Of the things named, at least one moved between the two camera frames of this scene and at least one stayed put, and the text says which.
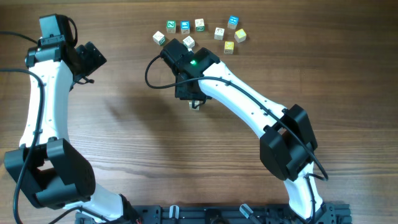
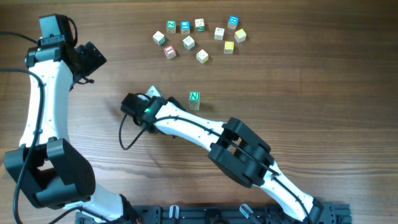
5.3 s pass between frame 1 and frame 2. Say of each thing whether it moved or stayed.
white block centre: stayed
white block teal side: stayed
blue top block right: stayed
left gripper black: stayed
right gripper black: moved
